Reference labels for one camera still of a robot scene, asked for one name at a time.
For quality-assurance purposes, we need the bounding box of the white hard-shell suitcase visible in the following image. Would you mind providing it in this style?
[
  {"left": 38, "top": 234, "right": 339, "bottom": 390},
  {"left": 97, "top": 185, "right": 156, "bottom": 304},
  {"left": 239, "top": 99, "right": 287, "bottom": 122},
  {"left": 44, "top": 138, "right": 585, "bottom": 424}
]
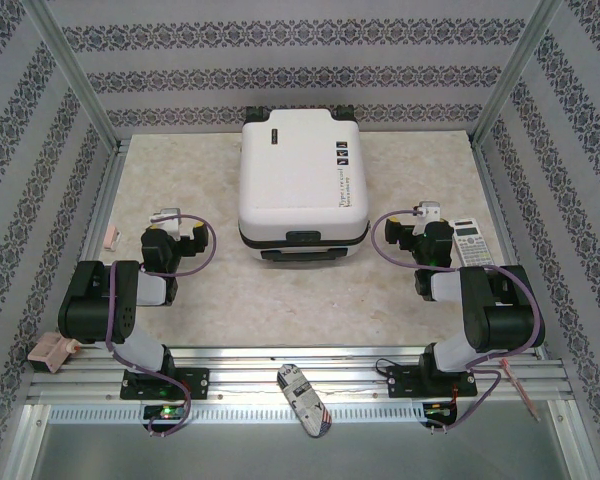
[{"left": 235, "top": 104, "right": 372, "bottom": 264}]

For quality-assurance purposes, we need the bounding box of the white calculator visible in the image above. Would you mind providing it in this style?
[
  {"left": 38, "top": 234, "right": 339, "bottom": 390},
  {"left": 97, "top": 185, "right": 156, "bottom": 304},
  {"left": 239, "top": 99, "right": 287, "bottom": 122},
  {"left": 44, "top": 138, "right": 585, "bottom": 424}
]
[{"left": 451, "top": 218, "right": 495, "bottom": 267}]

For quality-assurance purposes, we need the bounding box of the pink pencil sharpener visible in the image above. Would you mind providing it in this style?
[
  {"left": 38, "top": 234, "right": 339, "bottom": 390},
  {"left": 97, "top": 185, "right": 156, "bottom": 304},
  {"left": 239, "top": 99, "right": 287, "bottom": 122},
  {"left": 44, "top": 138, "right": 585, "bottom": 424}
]
[{"left": 27, "top": 333, "right": 81, "bottom": 375}]

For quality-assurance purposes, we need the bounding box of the left controller board with LED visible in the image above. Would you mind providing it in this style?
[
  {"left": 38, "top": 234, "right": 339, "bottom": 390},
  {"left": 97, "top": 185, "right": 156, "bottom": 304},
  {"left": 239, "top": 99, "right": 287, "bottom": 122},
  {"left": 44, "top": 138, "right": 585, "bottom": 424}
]
[{"left": 142, "top": 403, "right": 189, "bottom": 427}]

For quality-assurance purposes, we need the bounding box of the controller board with led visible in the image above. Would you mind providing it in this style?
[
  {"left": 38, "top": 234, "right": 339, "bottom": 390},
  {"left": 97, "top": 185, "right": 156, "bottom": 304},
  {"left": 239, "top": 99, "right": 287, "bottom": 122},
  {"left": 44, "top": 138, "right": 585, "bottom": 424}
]
[
  {"left": 422, "top": 399, "right": 460, "bottom": 427},
  {"left": 142, "top": 403, "right": 189, "bottom": 427}
]

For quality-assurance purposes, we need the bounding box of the right controller board with LED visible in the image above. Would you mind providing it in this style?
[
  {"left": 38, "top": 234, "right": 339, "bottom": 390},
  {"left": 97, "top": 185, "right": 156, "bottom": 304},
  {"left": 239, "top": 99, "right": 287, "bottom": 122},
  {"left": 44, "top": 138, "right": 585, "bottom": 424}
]
[{"left": 422, "top": 399, "right": 460, "bottom": 427}]

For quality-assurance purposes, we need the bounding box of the red pen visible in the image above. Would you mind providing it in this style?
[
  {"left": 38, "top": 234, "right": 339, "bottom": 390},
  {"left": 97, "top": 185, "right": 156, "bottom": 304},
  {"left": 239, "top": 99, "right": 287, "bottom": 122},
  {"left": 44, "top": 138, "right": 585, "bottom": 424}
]
[{"left": 499, "top": 357, "right": 541, "bottom": 422}]

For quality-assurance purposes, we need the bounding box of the slotted metal strip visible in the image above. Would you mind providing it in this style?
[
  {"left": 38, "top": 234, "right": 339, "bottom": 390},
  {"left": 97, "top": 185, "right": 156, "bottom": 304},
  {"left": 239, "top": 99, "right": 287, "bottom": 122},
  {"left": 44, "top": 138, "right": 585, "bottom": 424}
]
[{"left": 47, "top": 403, "right": 426, "bottom": 426}]

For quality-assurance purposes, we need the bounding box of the newspaper print pencil case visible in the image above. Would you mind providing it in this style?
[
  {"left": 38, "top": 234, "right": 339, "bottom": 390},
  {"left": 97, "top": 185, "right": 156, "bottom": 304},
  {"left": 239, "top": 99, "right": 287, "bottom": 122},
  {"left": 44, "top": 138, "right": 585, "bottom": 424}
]
[{"left": 276, "top": 364, "right": 334, "bottom": 439}]

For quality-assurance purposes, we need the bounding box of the grey metal panel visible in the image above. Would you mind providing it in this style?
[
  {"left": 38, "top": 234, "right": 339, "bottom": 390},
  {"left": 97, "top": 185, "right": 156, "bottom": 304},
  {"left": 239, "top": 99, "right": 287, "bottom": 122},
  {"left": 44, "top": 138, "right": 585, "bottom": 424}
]
[{"left": 9, "top": 404, "right": 596, "bottom": 480}]

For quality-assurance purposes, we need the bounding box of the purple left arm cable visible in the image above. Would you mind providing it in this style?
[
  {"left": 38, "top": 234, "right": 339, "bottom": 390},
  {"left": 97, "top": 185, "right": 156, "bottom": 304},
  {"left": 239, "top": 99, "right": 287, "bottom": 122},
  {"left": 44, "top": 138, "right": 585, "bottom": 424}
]
[{"left": 104, "top": 213, "right": 219, "bottom": 441}]

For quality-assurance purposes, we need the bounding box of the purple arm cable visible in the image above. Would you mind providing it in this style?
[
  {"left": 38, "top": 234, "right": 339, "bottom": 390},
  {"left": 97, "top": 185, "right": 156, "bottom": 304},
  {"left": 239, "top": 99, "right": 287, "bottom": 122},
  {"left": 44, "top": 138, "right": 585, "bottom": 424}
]
[
  {"left": 104, "top": 213, "right": 219, "bottom": 441},
  {"left": 371, "top": 210, "right": 540, "bottom": 436}
]

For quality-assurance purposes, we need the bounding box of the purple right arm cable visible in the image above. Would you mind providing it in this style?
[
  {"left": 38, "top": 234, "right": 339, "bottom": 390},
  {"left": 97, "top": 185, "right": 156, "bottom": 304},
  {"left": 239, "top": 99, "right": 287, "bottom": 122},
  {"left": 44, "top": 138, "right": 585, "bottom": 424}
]
[{"left": 371, "top": 210, "right": 540, "bottom": 436}]

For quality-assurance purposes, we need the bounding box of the aluminium side rail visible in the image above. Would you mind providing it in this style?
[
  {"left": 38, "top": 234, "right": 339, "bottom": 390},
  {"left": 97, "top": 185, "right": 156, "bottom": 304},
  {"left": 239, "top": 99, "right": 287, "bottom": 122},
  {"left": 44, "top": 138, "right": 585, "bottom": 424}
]
[
  {"left": 469, "top": 139, "right": 551, "bottom": 359},
  {"left": 49, "top": 138, "right": 131, "bottom": 361}
]

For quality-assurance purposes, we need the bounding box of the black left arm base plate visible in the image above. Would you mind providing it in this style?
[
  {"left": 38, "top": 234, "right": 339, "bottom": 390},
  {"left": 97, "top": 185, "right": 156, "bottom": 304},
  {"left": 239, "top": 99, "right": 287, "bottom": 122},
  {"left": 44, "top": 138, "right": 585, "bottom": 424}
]
[{"left": 119, "top": 367, "right": 210, "bottom": 401}]

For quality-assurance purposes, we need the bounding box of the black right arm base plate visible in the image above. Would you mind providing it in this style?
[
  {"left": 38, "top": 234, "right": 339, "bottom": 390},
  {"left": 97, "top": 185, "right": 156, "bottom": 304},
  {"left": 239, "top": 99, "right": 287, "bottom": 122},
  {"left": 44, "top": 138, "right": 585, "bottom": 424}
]
[{"left": 385, "top": 362, "right": 477, "bottom": 400}]

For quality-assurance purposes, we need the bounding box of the aluminium front rail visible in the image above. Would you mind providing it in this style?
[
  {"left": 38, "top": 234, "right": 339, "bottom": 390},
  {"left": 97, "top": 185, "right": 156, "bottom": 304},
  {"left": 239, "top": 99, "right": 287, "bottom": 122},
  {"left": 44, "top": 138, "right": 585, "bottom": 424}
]
[{"left": 29, "top": 344, "right": 574, "bottom": 401}]

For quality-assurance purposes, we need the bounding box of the aluminium frame post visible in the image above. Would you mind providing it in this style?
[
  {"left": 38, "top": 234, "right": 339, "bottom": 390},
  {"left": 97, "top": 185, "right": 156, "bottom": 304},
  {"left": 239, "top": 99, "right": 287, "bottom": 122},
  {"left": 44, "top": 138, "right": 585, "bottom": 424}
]
[
  {"left": 470, "top": 0, "right": 566, "bottom": 149},
  {"left": 24, "top": 0, "right": 124, "bottom": 154}
]

